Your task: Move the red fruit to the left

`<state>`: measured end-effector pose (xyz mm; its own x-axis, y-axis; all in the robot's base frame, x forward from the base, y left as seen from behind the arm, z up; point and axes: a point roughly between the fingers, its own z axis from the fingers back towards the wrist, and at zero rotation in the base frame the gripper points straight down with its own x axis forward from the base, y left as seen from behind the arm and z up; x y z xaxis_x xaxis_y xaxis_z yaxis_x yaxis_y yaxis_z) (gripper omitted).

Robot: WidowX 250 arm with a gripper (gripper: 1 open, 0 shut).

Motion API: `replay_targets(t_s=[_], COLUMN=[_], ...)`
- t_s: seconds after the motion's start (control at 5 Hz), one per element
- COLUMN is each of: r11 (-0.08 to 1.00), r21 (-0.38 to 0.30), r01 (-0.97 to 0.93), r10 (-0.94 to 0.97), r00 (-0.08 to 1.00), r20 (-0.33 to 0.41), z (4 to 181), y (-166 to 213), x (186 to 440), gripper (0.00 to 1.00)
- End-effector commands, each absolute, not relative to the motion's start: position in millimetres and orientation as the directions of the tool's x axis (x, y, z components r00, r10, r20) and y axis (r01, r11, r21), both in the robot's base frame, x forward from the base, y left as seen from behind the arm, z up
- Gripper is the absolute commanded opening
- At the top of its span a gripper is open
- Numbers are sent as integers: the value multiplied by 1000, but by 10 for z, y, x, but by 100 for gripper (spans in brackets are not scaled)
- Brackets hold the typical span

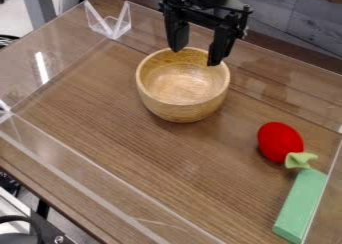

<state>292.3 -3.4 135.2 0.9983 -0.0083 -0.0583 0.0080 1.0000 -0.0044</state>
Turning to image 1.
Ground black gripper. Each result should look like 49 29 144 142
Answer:
160 0 254 66

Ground clear acrylic enclosure wall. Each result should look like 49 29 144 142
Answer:
0 3 342 244

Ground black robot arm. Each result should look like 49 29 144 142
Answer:
159 0 254 66

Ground light wooden bowl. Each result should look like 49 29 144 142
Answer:
135 47 231 123

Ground green rectangular block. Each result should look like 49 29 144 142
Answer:
272 169 327 244

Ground clear acrylic corner bracket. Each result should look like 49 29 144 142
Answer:
84 0 132 40

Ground red felt strawberry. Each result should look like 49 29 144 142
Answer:
256 122 318 169

